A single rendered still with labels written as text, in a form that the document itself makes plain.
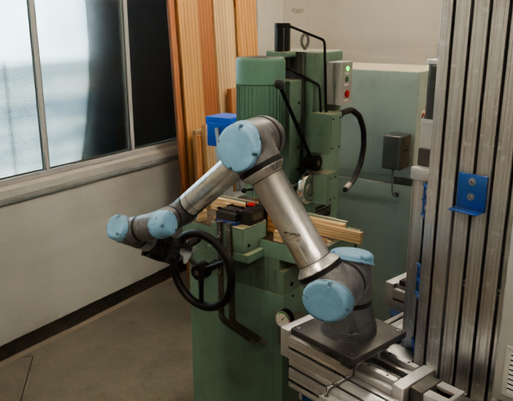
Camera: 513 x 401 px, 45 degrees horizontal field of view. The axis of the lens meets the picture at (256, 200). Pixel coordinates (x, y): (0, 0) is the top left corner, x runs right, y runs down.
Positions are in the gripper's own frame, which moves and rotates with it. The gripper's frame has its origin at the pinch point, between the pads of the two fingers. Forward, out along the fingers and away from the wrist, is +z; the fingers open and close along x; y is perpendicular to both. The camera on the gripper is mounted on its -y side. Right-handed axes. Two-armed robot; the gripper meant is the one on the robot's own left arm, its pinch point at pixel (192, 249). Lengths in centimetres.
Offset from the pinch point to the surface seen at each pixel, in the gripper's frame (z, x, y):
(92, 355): 76, -105, 59
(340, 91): 35, 16, -74
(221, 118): 74, -70, -74
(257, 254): 19.8, 11.7, -5.5
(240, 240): 12.2, 8.8, -7.8
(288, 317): 27.3, 26.0, 11.7
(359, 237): 34, 40, -21
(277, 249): 22.6, 17.4, -9.0
